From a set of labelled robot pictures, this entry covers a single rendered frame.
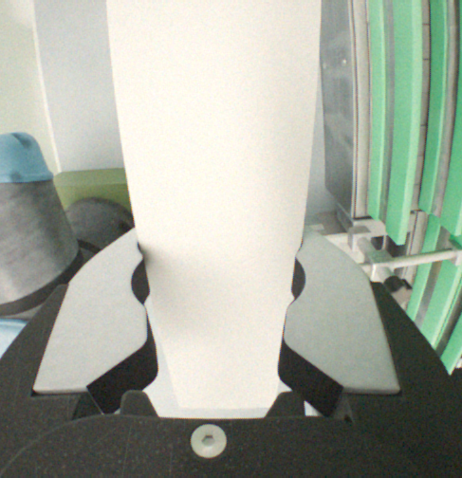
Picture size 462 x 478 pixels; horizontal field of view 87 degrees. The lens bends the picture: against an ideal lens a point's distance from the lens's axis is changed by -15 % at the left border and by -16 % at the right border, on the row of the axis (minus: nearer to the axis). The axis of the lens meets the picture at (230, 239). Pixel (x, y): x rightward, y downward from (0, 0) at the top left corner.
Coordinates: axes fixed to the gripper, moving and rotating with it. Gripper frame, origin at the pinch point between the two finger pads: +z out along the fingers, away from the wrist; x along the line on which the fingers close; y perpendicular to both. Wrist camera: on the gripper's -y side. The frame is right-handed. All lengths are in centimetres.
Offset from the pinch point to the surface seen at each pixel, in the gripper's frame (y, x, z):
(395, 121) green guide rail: -3.2, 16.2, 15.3
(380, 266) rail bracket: 11.3, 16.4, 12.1
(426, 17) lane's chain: -14.7, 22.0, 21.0
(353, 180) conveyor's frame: 4.9, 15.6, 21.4
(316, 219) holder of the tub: 15.6, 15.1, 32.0
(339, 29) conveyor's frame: -12.5, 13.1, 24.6
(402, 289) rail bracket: 11.1, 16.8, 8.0
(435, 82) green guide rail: -7.6, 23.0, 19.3
